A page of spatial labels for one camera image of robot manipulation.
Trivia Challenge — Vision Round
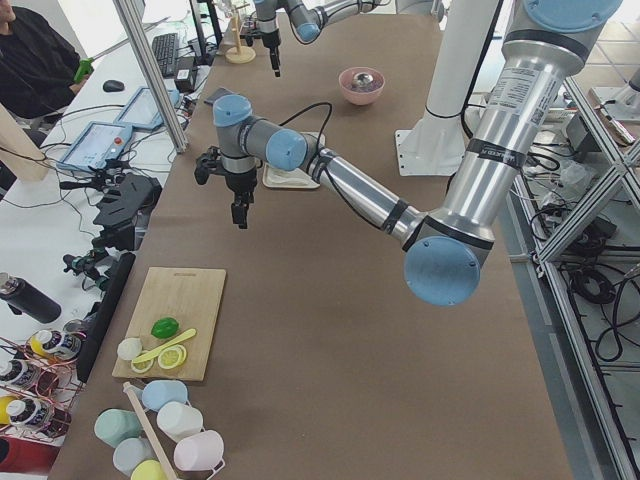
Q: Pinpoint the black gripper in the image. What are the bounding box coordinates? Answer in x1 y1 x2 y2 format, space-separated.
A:
194 146 257 229
245 29 281 77

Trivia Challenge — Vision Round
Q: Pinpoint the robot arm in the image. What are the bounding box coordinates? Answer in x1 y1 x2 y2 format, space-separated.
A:
246 0 389 78
194 1 620 307

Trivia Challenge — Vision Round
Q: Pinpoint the white rabbit tray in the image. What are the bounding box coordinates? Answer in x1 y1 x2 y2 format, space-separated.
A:
262 129 325 190

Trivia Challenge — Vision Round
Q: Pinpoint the wooden stand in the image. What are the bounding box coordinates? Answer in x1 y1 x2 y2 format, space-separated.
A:
225 8 256 65

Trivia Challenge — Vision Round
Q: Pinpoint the pink bowl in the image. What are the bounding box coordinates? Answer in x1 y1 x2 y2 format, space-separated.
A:
338 67 385 106

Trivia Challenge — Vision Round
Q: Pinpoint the metal scoop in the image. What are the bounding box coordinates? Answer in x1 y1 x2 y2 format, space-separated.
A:
350 71 376 92

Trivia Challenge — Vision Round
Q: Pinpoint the bamboo cutting board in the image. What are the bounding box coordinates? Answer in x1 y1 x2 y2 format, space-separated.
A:
112 267 226 382

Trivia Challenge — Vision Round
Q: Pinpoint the black keyboard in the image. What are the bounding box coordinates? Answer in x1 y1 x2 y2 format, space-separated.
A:
151 33 179 78

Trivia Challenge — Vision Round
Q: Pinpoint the yellow plastic knife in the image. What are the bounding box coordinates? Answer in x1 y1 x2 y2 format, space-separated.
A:
132 328 197 363

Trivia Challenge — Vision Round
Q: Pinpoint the teach pendant tablet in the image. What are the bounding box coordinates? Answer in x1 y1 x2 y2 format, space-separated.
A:
57 121 133 173
114 87 164 131

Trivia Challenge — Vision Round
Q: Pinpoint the green lime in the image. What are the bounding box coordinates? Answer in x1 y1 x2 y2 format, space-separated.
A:
151 317 180 339

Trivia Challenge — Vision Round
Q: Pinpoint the black computer mouse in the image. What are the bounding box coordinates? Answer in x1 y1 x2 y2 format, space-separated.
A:
102 80 125 93

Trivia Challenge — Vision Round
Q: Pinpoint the upper lemon slice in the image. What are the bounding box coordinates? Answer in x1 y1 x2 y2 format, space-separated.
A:
157 344 187 370

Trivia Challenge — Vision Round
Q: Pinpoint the lemon slice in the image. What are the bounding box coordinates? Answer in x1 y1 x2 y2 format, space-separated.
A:
130 359 154 374
157 344 187 370

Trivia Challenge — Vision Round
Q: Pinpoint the white garlic bulb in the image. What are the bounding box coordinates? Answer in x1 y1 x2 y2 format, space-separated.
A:
117 337 143 361

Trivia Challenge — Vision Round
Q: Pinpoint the lower lemon slice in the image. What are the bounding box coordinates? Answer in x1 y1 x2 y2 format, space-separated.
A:
130 359 154 374

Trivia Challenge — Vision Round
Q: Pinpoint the light blue cup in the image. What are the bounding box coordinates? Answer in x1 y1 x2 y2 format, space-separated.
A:
142 379 188 412

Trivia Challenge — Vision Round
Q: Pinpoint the white cup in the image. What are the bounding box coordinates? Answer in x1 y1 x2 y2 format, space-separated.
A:
156 401 204 442

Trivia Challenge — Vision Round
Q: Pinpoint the black water bottle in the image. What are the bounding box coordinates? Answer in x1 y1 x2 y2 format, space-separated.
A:
1 272 61 324

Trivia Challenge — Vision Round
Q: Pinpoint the person in black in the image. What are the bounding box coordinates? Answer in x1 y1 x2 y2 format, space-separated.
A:
1 1 86 119

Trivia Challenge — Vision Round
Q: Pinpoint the pink cup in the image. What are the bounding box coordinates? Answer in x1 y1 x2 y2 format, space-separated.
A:
173 430 225 471

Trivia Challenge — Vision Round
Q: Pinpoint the mint green cup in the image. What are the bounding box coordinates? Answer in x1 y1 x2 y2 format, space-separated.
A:
94 409 142 448

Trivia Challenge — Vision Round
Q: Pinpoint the grey cup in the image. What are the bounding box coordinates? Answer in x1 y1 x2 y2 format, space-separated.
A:
112 437 156 477

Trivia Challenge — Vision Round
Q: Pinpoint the yellow cup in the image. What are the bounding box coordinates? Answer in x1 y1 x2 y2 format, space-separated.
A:
130 459 167 480

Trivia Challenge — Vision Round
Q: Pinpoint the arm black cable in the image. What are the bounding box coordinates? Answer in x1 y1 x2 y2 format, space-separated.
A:
277 102 335 166

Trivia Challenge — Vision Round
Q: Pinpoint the aluminium frame post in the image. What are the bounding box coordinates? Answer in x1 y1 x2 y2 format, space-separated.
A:
113 0 188 154

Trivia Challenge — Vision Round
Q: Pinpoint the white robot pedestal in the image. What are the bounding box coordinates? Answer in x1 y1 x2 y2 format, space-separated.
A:
395 0 502 176

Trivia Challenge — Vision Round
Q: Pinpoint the wooden rack handle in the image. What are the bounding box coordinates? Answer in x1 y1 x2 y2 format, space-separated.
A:
122 382 178 480

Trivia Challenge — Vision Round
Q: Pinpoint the white wire cup rack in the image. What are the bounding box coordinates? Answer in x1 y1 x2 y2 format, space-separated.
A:
156 401 226 479

